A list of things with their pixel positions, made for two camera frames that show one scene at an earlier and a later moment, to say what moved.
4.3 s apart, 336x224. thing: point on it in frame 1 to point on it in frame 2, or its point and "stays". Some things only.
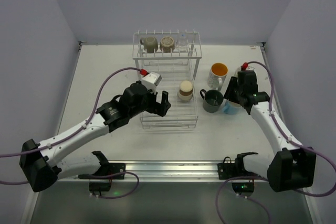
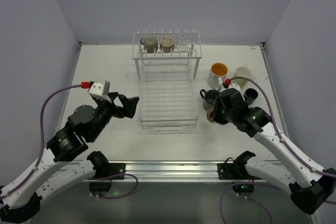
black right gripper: [234, 92] to [218, 114]
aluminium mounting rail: [172, 171] stays
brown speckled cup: [167, 44] stays
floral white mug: [218, 71] stays
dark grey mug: [212, 99] stays
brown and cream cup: [186, 91] to [208, 116]
